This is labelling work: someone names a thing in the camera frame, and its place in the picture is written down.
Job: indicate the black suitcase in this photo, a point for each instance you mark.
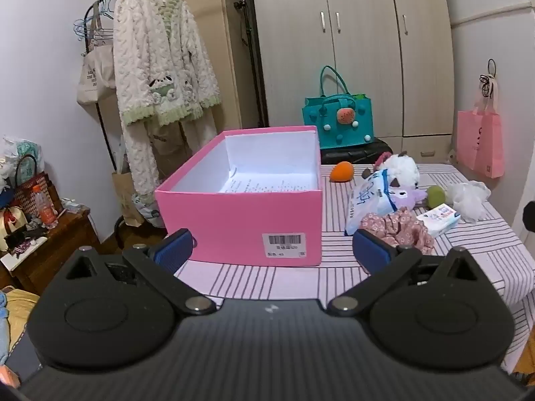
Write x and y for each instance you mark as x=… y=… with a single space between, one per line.
x=368 y=150

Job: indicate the white fluffy plush toy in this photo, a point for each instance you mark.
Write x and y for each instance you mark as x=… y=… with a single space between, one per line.
x=403 y=171

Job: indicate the white refrigerator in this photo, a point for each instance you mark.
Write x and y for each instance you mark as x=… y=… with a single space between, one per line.
x=501 y=41

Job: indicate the white green plastic bag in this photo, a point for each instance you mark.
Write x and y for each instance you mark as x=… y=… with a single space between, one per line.
x=27 y=148

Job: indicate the pink floral cloth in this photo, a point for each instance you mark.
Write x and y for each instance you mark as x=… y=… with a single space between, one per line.
x=401 y=225

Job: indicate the white paper card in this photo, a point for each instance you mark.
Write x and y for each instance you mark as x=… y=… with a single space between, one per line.
x=21 y=259

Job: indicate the white printed paper sheet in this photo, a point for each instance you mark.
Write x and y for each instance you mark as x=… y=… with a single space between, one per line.
x=267 y=183

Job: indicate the striped pink tablecloth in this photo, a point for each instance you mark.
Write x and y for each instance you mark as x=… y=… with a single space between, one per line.
x=459 y=250

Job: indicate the beige canvas tote bag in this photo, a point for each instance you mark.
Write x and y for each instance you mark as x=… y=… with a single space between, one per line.
x=96 y=71

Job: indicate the white blue wipes pack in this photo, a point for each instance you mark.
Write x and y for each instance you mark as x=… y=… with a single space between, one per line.
x=368 y=202

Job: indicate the wooden cabinet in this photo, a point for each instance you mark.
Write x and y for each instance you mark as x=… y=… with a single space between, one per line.
x=62 y=242

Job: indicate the blue clothes hangers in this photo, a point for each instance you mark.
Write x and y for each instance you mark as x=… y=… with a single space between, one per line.
x=79 y=25

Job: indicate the pink red soft item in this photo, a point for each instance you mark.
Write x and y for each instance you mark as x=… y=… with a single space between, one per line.
x=382 y=161

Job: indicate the clear plastic packet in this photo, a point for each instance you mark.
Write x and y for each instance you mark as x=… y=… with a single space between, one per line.
x=75 y=207

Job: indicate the yellow bedding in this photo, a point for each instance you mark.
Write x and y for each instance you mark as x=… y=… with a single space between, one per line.
x=21 y=313

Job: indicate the orange drink bottle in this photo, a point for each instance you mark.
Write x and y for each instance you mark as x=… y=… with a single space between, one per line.
x=44 y=209

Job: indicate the checked woven basket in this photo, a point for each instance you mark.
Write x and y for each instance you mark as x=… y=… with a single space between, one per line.
x=25 y=200

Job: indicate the black clothes rack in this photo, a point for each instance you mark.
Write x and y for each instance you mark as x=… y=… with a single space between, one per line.
x=118 y=234

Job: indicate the white fluffy pajama top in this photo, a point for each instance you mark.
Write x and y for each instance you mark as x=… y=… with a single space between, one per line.
x=159 y=62

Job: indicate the teal felt handbag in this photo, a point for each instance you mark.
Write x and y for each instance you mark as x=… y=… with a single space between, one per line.
x=334 y=129

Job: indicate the pink shopping bag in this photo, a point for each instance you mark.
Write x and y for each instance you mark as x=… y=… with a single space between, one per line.
x=480 y=146

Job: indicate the orange plush toy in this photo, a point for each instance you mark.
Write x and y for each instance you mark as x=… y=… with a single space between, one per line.
x=342 y=172

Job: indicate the white fluffy pajama pants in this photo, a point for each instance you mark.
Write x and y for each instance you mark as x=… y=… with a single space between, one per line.
x=142 y=167

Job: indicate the brown paper bag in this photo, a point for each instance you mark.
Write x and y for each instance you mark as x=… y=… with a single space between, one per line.
x=125 y=200

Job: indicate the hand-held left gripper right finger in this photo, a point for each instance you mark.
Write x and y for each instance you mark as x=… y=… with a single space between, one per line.
x=370 y=250

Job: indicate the green sponge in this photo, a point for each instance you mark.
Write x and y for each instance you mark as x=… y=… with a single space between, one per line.
x=436 y=196

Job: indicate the white green soft item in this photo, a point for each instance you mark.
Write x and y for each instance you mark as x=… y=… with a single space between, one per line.
x=148 y=213

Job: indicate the small white tissue packet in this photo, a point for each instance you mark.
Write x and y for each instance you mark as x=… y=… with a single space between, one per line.
x=439 y=219

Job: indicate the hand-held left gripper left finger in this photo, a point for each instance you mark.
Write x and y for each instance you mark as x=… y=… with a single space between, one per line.
x=175 y=248

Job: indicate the pink cardboard box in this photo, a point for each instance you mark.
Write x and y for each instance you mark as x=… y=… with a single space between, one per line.
x=234 y=217

